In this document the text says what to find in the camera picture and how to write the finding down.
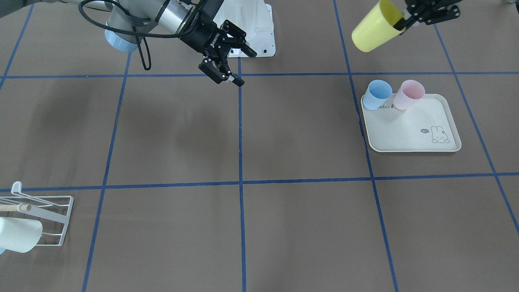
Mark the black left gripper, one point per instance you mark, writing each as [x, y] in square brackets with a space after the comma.
[426, 12]

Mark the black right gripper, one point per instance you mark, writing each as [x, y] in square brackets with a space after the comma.
[201, 39]

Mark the yellow plastic cup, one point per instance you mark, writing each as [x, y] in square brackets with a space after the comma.
[378, 26]

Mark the pink plastic cup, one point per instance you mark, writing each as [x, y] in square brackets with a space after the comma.
[409, 94]

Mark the pale cream plastic cup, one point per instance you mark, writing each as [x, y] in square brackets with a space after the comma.
[19, 234]

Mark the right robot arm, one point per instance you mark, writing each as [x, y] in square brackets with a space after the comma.
[128, 24]

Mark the medium blue plastic cup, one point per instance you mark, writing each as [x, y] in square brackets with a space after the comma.
[376, 94]

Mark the cream serving tray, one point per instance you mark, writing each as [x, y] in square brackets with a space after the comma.
[427, 126]

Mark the brown table mat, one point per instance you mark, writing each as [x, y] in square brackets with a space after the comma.
[183, 185]

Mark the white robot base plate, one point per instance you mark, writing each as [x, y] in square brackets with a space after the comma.
[256, 19]

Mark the white wire cup rack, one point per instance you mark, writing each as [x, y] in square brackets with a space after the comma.
[53, 211]

